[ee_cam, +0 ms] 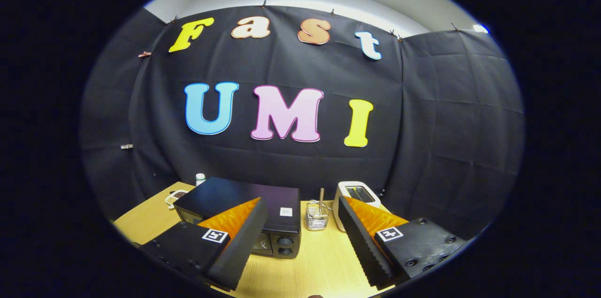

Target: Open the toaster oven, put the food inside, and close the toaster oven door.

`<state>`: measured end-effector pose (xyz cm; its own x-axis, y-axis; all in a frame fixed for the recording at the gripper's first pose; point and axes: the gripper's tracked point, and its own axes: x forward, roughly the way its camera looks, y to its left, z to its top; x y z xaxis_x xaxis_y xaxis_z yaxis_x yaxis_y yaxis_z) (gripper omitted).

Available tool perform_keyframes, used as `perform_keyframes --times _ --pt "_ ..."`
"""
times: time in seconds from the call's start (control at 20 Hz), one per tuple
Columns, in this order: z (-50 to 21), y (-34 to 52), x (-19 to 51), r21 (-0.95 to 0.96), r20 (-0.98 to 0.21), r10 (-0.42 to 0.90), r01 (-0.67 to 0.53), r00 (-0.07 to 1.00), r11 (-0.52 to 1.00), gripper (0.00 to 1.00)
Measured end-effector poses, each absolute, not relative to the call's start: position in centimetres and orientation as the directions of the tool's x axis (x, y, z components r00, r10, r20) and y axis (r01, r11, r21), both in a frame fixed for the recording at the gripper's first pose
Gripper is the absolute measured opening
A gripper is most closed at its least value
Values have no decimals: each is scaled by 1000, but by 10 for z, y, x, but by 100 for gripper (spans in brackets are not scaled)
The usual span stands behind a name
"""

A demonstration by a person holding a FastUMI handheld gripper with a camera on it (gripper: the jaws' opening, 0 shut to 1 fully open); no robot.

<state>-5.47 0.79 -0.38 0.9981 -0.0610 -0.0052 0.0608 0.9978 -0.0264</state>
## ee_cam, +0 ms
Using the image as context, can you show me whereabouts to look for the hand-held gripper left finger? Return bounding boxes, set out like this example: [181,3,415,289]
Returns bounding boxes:
[139,198,269,292]

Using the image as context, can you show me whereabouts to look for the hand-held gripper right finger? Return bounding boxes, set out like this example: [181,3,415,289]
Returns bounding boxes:
[337,196,466,289]

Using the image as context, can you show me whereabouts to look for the black toaster oven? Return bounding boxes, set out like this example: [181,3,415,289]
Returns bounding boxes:
[173,176,301,260]

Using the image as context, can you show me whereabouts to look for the white bread toaster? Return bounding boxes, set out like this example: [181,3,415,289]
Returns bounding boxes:
[332,181,382,232]

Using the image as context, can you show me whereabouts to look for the black backdrop cloth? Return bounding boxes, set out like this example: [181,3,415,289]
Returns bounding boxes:
[80,6,525,241]

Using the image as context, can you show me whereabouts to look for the wire mesh utensil holder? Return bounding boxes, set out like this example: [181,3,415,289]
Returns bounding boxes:
[305,202,329,231]

